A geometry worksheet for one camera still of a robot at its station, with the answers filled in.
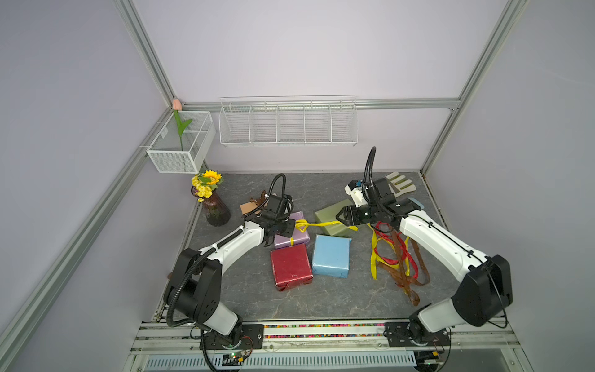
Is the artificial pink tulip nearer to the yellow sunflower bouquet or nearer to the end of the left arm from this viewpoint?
the yellow sunflower bouquet

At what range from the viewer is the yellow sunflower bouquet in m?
0.84

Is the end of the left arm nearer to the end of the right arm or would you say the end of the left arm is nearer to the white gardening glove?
the end of the right arm

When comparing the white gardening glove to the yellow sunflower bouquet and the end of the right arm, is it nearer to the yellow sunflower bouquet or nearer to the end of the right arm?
the end of the right arm

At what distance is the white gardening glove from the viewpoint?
3.74 feet

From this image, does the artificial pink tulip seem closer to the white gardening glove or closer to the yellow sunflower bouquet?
the yellow sunflower bouquet

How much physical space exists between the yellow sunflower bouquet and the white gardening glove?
32.3 inches

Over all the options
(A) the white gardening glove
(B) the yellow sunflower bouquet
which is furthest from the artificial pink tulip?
(A) the white gardening glove

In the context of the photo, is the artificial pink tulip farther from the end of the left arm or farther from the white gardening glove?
the white gardening glove
